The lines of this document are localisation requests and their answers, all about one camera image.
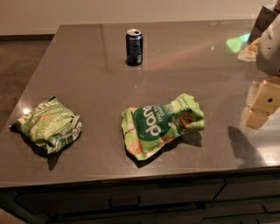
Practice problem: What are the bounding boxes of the dark cabinet drawer front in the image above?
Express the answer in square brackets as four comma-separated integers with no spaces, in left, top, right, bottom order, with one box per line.
[17,178,224,215]

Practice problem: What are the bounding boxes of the dark right cabinet drawer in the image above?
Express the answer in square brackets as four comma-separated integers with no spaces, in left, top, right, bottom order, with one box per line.
[215,174,280,200]

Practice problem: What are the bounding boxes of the black drawer handle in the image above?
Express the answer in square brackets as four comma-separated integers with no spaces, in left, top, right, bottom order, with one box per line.
[108,196,141,209]

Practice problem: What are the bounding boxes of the dark blue soda can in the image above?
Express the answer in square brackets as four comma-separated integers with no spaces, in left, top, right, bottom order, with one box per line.
[126,29,144,66]

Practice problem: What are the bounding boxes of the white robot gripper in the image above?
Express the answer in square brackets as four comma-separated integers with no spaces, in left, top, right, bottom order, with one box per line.
[243,15,280,130]

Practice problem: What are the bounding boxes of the dark cabinet drawer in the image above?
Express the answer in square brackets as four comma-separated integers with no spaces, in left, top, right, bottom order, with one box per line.
[215,174,280,200]
[17,178,224,215]

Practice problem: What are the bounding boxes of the green rice chip bag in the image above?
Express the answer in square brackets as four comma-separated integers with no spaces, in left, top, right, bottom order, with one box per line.
[122,94,205,161]

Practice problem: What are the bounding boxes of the green jalapeno chip bag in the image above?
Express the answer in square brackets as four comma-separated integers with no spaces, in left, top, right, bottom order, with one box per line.
[10,96,82,154]

